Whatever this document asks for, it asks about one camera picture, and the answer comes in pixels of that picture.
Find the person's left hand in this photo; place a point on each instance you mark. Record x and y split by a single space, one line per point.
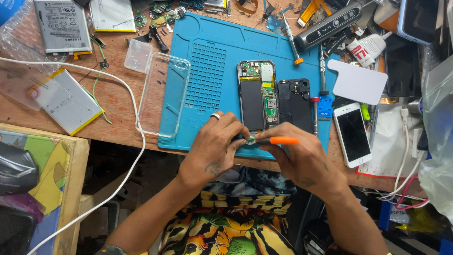
207 152

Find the person's right hand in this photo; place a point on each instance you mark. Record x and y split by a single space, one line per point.
308 163

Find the small green circuit board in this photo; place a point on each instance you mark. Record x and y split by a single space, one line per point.
250 140

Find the silver screwdriver with red cap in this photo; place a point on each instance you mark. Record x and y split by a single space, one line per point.
315 117

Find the white smartphone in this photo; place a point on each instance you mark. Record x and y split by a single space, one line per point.
353 134

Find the blue tool holder block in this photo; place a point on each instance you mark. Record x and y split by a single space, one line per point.
325 108

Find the black phone inner cover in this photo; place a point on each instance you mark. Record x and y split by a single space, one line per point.
293 106

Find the opened disassembled smartphone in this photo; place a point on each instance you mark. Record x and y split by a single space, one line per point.
252 102

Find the clear phone case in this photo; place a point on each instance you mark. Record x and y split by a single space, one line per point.
162 99

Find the yellow green marker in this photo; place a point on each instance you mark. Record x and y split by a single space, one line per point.
365 113

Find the person's colourful printed shorts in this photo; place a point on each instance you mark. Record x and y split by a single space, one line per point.
226 226

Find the white sheet with red border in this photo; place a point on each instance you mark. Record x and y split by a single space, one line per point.
385 148

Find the blue silicone repair mat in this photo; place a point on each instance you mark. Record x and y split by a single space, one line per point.
212 70

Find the silver screwdriver with black collar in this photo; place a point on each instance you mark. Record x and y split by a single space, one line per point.
322 70

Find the white plastic opening card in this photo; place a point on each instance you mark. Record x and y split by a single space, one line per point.
357 83

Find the small clear plastic box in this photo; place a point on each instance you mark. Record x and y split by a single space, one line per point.
138 56

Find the black plastic phone part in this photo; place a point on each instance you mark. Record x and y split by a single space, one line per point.
158 39

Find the silver screwdriver with orange cap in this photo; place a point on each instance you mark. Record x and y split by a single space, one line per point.
291 37

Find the white glue tube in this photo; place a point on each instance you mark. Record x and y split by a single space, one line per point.
368 48

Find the translucent plastic bag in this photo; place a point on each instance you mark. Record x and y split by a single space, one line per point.
439 141

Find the black smartphone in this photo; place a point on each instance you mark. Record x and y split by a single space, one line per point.
401 67

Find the black and grey electric tool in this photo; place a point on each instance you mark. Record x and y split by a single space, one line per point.
327 26

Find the blue plastic film scrap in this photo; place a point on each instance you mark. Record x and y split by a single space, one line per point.
274 24

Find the heap of green circuit boards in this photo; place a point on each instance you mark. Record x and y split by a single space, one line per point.
161 16

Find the silver battery with yellow edge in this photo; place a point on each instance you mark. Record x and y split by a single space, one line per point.
67 102

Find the wooden tray with colourful mat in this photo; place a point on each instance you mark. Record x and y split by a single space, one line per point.
53 166

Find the white battery with yellow edge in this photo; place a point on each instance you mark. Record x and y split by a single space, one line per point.
111 16

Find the light blue smartphone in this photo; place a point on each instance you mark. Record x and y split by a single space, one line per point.
419 19

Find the black computer mouse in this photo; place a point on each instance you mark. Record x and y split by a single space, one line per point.
17 168

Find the grey printed phone battery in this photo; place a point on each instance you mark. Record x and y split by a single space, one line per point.
63 26

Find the clear plastic sheet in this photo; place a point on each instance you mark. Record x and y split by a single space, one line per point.
17 85

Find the bubble wrap sheet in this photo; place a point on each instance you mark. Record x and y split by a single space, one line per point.
14 39

